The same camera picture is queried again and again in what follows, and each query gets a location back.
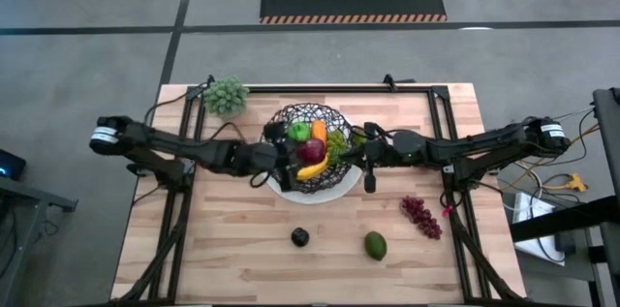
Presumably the green apple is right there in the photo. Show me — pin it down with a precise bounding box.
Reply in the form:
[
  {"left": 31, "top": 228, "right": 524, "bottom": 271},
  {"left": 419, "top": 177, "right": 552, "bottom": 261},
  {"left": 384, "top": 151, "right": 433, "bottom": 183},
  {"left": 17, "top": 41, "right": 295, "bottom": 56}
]
[{"left": 288, "top": 121, "right": 313, "bottom": 143}]

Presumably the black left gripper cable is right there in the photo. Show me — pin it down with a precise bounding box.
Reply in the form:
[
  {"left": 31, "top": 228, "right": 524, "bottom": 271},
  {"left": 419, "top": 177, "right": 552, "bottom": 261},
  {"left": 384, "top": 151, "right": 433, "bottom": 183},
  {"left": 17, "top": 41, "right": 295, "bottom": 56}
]
[{"left": 249, "top": 169, "right": 273, "bottom": 190}]

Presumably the black side desk frame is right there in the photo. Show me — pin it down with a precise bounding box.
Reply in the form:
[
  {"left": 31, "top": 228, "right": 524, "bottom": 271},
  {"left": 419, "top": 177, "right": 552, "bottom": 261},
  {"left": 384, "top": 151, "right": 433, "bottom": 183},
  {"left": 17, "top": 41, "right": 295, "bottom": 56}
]
[{"left": 508, "top": 87, "right": 620, "bottom": 307}]

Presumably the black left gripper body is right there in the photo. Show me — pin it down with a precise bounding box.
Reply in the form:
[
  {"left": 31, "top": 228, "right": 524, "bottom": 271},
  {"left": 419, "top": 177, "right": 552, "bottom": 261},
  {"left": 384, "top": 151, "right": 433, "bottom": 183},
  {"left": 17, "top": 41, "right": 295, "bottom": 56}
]
[{"left": 270, "top": 139, "right": 297, "bottom": 175}]

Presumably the green grape bunch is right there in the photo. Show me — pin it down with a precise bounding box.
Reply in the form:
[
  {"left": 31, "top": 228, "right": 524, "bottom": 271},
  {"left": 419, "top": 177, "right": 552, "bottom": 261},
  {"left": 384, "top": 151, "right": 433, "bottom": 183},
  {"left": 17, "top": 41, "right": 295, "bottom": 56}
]
[{"left": 326, "top": 130, "right": 348, "bottom": 166}]

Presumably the black wire fruit basket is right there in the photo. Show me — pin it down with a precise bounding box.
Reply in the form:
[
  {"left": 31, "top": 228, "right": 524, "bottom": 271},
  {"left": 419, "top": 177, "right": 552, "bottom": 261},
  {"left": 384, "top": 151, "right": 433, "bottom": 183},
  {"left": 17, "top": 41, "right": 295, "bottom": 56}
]
[{"left": 261, "top": 102, "right": 358, "bottom": 196}]

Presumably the grey desk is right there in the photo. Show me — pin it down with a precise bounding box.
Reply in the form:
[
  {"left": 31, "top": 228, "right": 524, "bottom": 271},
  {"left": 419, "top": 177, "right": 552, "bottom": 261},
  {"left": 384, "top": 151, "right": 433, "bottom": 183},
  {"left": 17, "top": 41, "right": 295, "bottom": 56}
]
[{"left": 0, "top": 175, "right": 78, "bottom": 307}]

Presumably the yellow banana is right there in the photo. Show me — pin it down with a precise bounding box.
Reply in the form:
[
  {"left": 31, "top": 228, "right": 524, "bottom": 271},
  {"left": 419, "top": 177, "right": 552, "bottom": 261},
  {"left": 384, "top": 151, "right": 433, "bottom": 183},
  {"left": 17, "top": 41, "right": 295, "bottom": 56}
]
[{"left": 295, "top": 151, "right": 332, "bottom": 183}]

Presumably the potted green plant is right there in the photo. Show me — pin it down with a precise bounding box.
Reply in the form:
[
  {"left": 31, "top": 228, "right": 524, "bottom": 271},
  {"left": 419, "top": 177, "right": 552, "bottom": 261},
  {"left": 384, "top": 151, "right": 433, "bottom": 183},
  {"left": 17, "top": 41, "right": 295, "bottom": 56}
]
[{"left": 202, "top": 75, "right": 251, "bottom": 120}]

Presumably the yellow cable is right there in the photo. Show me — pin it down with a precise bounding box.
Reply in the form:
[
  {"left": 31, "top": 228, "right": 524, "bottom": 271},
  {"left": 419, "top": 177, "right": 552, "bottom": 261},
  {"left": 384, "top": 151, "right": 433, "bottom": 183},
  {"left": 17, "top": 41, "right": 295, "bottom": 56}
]
[{"left": 501, "top": 122, "right": 602, "bottom": 192}]

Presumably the black plum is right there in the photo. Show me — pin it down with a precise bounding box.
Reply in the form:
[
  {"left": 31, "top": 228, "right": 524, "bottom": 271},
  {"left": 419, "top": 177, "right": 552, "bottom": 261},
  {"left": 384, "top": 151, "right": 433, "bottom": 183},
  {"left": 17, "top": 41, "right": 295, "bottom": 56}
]
[{"left": 290, "top": 227, "right": 311, "bottom": 249}]

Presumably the yellow cable connector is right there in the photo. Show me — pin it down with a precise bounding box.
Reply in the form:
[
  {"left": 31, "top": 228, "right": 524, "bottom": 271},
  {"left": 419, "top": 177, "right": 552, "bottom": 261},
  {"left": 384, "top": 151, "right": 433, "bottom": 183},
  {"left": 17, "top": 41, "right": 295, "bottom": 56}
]
[{"left": 556, "top": 172, "right": 589, "bottom": 194}]

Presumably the red grape bunch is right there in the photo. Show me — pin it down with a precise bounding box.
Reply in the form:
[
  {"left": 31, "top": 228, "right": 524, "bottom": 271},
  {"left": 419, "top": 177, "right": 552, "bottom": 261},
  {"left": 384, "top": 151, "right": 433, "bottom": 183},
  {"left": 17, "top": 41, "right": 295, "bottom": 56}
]
[{"left": 399, "top": 195, "right": 444, "bottom": 241}]

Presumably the black device with blue light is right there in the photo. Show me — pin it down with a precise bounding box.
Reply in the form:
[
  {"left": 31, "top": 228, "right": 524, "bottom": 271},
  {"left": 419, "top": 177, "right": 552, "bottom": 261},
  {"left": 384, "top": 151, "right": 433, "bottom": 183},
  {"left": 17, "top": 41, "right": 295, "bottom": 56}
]
[{"left": 0, "top": 148, "right": 28, "bottom": 182}]

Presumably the white plate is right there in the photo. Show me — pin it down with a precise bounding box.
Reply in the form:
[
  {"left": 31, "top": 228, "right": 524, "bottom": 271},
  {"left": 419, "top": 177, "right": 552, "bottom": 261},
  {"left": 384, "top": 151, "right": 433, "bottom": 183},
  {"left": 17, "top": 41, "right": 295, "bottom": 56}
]
[{"left": 264, "top": 164, "right": 363, "bottom": 205}]

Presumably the orange carrot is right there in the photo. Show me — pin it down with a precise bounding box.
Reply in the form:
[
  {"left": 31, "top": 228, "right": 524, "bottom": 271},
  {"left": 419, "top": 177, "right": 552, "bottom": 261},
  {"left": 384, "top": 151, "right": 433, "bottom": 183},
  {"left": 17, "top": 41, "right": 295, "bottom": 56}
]
[{"left": 311, "top": 119, "right": 329, "bottom": 147}]

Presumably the white box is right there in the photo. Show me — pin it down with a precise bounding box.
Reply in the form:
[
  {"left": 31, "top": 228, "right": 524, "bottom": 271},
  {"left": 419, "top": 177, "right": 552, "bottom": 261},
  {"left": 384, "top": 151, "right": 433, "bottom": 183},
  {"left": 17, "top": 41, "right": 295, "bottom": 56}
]
[{"left": 511, "top": 191, "right": 567, "bottom": 267}]

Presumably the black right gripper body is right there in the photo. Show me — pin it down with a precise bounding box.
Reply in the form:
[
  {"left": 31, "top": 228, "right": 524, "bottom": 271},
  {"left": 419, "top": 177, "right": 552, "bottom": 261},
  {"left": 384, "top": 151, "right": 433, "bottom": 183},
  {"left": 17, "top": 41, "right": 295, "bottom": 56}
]
[{"left": 360, "top": 133, "right": 396, "bottom": 166}]

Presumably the black aluminium frame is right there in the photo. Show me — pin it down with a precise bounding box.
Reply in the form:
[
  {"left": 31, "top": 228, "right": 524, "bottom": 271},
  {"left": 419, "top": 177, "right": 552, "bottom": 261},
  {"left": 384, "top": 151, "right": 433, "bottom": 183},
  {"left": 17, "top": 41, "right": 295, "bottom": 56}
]
[{"left": 111, "top": 73, "right": 528, "bottom": 306}]

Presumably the green avocado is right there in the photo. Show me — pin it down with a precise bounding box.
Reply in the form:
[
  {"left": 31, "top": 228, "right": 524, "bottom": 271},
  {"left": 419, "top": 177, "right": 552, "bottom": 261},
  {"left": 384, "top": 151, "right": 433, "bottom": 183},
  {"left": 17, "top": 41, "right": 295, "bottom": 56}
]
[{"left": 363, "top": 230, "right": 388, "bottom": 262}]

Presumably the red apple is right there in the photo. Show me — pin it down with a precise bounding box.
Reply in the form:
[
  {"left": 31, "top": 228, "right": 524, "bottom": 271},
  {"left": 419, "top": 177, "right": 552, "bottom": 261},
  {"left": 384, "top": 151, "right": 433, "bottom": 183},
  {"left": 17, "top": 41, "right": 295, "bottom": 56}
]
[{"left": 295, "top": 138, "right": 327, "bottom": 167}]

